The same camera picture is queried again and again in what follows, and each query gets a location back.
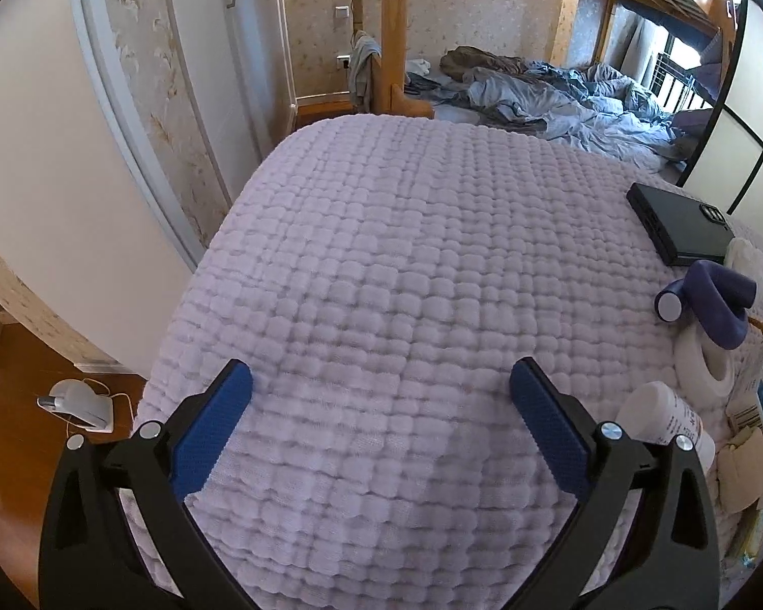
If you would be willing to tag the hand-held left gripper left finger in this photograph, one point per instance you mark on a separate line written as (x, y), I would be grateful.
(213, 435)

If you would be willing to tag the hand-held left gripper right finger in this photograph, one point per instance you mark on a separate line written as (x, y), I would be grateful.
(550, 435)

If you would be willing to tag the white medicine bottle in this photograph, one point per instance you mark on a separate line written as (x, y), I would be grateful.
(658, 416)

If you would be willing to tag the white floor device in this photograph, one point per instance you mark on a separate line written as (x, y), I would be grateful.
(79, 406)

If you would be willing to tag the white tape roll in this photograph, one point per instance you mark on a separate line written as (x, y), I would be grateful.
(693, 359)

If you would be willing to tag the white and blue medicine box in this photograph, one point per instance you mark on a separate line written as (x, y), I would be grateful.
(751, 400)

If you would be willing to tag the purple foam hair roller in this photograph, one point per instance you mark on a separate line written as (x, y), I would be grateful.
(712, 305)

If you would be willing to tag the lilac quilted blanket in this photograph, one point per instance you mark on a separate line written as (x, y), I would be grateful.
(369, 267)

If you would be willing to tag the black smartphone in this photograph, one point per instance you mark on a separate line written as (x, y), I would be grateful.
(674, 225)

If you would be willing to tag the crumpled white tissue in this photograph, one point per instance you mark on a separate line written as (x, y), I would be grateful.
(750, 264)

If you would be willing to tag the blue duvet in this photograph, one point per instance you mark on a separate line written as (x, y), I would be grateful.
(559, 105)

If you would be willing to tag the purple pillow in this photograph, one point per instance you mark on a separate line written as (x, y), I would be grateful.
(690, 122)

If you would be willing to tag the frosted sliding door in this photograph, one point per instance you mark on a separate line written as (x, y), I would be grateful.
(756, 133)

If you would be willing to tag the black window railing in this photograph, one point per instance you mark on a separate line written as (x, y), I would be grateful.
(674, 86)

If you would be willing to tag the brown blanket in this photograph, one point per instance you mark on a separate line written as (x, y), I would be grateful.
(483, 60)

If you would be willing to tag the small white cloth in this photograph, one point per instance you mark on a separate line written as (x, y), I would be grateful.
(418, 66)

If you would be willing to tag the white wardrobe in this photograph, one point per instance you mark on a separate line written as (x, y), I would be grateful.
(251, 44)

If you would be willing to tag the grey hanging clothes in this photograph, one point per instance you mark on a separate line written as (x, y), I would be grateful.
(362, 70)

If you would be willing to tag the grey curtain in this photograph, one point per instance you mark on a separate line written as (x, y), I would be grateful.
(632, 44)

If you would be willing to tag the wall socket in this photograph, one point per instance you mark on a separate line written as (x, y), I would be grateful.
(343, 61)

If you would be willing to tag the wooden bunk bed frame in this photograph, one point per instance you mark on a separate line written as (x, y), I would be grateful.
(394, 13)

